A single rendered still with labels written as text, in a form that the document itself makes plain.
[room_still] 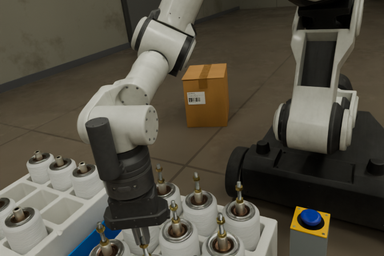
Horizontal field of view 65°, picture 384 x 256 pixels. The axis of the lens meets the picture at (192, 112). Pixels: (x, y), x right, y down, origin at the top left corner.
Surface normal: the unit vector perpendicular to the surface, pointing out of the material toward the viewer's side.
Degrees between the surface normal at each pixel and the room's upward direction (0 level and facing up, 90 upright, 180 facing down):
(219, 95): 90
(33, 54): 90
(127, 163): 45
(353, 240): 0
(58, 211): 90
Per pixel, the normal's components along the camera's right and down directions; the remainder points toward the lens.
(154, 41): 0.00, 0.20
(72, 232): 0.87, 0.11
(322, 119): -0.44, -0.31
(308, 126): -0.49, 0.00
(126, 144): -0.22, 0.41
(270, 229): -0.11, -0.91
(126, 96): -0.19, 0.60
